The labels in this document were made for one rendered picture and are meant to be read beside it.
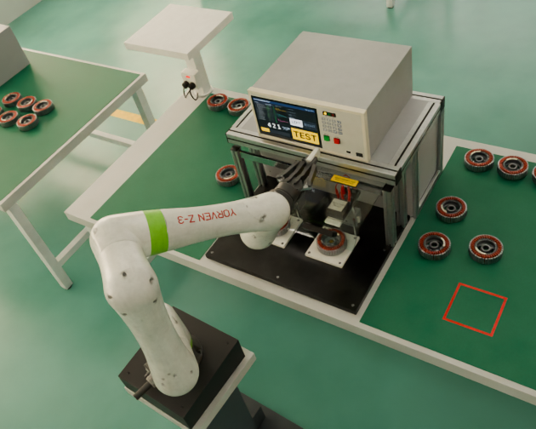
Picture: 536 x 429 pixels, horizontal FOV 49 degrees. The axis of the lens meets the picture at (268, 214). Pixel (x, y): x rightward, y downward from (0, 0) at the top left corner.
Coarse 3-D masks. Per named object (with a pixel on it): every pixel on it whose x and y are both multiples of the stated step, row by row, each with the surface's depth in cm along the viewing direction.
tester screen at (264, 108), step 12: (264, 108) 205; (276, 108) 202; (288, 108) 199; (300, 108) 196; (264, 120) 210; (276, 120) 206; (288, 120) 203; (312, 120) 197; (264, 132) 214; (288, 132) 207; (312, 132) 201; (312, 144) 205
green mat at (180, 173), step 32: (192, 128) 290; (224, 128) 286; (160, 160) 278; (192, 160) 273; (224, 160) 269; (128, 192) 266; (160, 192) 262; (192, 192) 258; (224, 192) 254; (192, 256) 233
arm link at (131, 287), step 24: (120, 264) 135; (144, 264) 137; (120, 288) 131; (144, 288) 133; (120, 312) 135; (144, 312) 136; (144, 336) 144; (168, 336) 149; (168, 360) 153; (192, 360) 164; (168, 384) 160; (192, 384) 164
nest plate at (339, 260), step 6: (312, 246) 220; (306, 252) 219; (312, 252) 218; (318, 252) 218; (342, 252) 216; (348, 252) 215; (318, 258) 216; (324, 258) 216; (330, 258) 215; (336, 258) 214; (342, 258) 214; (330, 264) 214; (336, 264) 213; (342, 264) 212
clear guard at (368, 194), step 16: (320, 176) 204; (352, 176) 201; (304, 192) 200; (320, 192) 199; (336, 192) 197; (352, 192) 196; (368, 192) 194; (304, 208) 195; (320, 208) 194; (336, 208) 192; (352, 208) 191; (368, 208) 190; (320, 224) 192; (336, 224) 189; (352, 224) 186; (320, 240) 192; (336, 240) 189; (352, 240) 186
